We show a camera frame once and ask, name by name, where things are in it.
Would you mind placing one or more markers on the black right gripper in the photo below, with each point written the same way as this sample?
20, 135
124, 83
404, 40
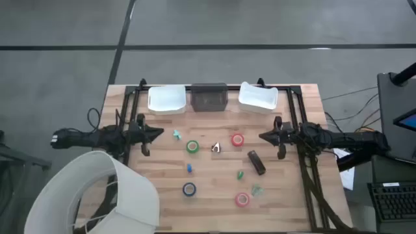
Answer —
287, 134

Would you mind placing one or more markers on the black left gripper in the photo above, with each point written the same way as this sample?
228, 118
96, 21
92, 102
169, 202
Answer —
139, 133

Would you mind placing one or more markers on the teal staple remover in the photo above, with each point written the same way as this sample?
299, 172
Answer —
177, 135

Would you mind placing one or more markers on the black stapler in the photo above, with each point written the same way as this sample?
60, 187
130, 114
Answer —
256, 162

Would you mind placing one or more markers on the red tape roll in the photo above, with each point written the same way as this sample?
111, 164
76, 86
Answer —
233, 140

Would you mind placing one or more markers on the green tape roll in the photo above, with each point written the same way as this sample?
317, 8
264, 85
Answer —
188, 147

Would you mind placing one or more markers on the small green staple remover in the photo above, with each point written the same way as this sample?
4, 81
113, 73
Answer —
240, 175

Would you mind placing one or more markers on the blue tape roll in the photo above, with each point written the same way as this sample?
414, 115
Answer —
184, 189

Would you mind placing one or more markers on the pink tape roll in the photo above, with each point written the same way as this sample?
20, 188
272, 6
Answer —
237, 200

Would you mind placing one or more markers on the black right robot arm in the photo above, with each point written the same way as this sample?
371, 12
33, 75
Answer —
344, 138

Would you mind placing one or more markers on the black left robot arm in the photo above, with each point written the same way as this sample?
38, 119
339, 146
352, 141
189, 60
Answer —
84, 138

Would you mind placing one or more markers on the small blue staple remover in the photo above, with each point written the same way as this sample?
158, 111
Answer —
189, 168

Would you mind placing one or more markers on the silver black staple remover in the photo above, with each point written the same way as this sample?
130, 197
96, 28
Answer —
216, 148

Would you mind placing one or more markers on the clear pale green staple remover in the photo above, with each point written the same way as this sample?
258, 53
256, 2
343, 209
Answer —
257, 190

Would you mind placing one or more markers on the white square plastic bin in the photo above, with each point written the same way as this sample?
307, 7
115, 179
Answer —
167, 99

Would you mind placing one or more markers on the white curved-rim plastic bin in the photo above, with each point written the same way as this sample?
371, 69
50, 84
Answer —
258, 97

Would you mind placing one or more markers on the white lampshade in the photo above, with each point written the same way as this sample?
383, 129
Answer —
130, 185

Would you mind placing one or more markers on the dark translucent plastic bin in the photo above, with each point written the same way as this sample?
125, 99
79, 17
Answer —
208, 97

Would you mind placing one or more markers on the white paper sheet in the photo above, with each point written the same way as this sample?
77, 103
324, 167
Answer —
347, 177

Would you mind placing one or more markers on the black stand bar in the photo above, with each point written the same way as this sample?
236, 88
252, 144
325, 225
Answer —
357, 161

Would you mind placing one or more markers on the dark grey desk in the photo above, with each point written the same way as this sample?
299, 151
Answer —
390, 169

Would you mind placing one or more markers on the grey metal stand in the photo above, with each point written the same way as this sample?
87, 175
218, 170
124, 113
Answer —
19, 157

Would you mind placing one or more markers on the tablet with blue screen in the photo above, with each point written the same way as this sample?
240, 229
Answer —
408, 122

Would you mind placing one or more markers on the black keyboard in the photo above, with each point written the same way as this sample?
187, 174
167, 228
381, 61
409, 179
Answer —
395, 201

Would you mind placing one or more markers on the black pole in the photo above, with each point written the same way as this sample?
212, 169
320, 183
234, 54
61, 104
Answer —
404, 75

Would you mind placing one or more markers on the black aluminium table frame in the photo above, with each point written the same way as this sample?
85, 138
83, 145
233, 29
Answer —
130, 90

